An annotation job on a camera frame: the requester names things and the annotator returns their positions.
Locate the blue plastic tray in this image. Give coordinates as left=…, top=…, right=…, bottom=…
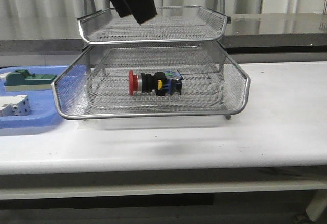
left=1, top=65, right=68, bottom=129

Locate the green electrical module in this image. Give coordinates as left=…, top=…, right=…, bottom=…
left=4, top=69, right=57, bottom=92

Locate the red emergency stop button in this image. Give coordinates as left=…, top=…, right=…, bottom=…
left=128, top=70, right=183, bottom=96

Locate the silver mesh tray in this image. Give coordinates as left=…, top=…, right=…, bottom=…
left=78, top=6, right=230, bottom=45
left=52, top=41, right=250, bottom=120
left=85, top=66, right=222, bottom=113

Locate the silver rack frame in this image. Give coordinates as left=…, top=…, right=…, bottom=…
left=82, top=0, right=196, bottom=46

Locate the dark back counter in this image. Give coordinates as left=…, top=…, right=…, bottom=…
left=1, top=13, right=326, bottom=55

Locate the white table leg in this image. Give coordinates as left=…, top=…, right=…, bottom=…
left=306, top=189, right=327, bottom=222

